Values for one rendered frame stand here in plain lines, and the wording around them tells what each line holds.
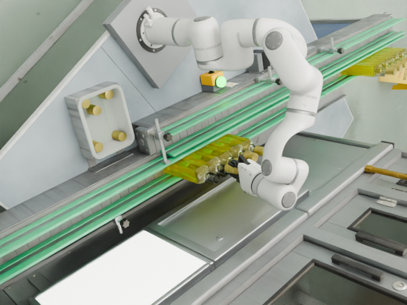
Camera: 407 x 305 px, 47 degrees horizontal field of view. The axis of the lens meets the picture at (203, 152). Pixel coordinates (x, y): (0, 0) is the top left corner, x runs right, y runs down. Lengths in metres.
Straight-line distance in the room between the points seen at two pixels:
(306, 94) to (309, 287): 0.52
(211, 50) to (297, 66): 0.36
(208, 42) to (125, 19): 0.33
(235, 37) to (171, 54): 0.43
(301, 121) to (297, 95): 0.07
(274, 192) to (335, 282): 0.29
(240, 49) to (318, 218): 0.59
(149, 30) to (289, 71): 0.61
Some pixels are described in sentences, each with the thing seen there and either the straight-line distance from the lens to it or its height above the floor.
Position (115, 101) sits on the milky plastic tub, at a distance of 1.67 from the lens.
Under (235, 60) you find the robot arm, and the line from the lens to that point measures 1.48.
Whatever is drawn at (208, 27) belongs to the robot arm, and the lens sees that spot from 1.51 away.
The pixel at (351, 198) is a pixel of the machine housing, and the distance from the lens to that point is 1.70.
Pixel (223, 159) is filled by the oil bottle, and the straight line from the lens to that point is 1.65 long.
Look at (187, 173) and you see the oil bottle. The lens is 1.63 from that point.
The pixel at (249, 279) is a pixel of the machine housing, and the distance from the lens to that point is 1.35.
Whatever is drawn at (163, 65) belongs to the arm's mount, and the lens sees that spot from 1.80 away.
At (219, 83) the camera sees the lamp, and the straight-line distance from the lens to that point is 1.92.
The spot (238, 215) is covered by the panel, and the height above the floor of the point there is 1.21.
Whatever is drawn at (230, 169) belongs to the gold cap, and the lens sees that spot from 1.56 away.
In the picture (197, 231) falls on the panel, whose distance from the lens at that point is 1.54.
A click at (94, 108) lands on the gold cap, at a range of 1.62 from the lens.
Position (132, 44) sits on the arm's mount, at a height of 0.80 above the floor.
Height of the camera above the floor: 2.21
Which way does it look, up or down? 45 degrees down
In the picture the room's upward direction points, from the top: 105 degrees clockwise
